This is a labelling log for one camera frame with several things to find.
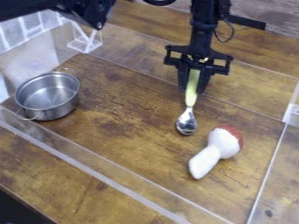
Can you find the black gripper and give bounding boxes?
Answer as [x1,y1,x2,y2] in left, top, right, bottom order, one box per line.
[163,45,234,95]

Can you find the green handled metal spoon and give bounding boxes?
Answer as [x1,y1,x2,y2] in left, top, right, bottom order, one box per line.
[175,70,200,136]

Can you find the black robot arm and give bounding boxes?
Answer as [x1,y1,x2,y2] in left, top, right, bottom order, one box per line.
[0,0,234,94]

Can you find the red white toy mushroom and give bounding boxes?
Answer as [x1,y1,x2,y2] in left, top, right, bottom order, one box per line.
[188,125,243,179]

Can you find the clear acrylic triangle stand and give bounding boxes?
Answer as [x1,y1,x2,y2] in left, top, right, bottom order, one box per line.
[67,22,103,53]

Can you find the small steel pot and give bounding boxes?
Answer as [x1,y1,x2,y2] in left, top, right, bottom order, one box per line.
[13,71,80,121]

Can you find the black cable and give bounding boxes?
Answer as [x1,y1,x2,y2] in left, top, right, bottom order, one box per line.
[212,17,236,44]

